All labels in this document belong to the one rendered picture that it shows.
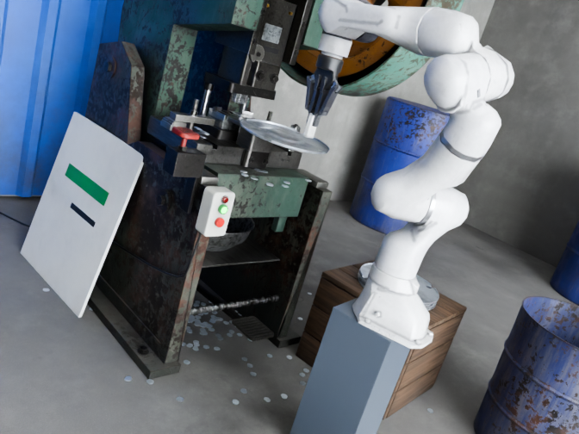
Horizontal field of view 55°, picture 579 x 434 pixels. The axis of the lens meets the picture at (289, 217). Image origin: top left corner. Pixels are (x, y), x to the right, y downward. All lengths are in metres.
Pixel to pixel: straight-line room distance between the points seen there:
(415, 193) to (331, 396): 0.60
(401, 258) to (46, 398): 1.02
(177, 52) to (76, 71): 0.99
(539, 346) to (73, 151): 1.73
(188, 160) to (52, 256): 0.84
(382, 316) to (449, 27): 0.70
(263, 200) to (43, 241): 0.90
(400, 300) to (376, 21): 0.68
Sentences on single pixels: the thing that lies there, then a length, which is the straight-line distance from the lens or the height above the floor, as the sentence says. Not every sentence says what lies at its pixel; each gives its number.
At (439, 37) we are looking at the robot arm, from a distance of 1.31.
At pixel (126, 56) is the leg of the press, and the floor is 0.86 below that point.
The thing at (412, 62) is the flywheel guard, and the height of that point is 1.11.
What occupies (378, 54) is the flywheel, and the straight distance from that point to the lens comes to 1.96.
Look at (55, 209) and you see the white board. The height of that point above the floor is 0.24.
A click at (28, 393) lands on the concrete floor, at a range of 1.72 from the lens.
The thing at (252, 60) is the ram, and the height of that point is 0.97.
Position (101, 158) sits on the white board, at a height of 0.50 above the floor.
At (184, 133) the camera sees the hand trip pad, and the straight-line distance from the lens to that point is 1.52.
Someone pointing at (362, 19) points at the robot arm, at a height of 1.16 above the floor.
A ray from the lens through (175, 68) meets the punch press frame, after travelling 1.97.
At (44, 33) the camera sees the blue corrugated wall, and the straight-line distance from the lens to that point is 2.77.
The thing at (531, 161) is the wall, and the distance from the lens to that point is 4.86.
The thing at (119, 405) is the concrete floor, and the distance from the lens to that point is 1.70.
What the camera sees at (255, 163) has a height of 0.67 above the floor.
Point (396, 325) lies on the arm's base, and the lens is 1.45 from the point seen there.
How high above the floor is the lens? 1.07
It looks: 17 degrees down
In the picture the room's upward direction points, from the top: 17 degrees clockwise
